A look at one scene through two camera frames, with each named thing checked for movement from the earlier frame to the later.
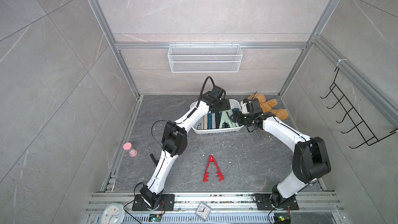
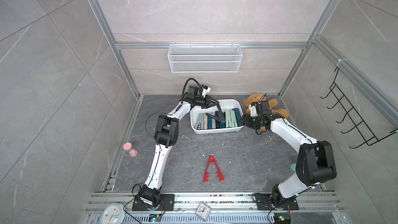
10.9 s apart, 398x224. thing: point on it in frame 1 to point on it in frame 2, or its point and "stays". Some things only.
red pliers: [212, 159] stays
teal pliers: [209, 121] stays
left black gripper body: [222, 105] to [202, 102]
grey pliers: [213, 118] stays
